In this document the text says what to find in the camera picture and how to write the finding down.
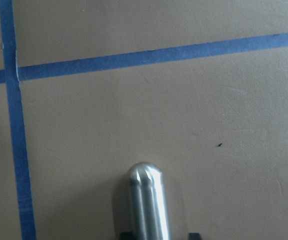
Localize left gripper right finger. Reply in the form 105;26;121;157
188;232;201;240

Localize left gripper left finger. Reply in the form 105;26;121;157
119;232;133;240

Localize steel muddler black tip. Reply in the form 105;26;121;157
127;162;172;240

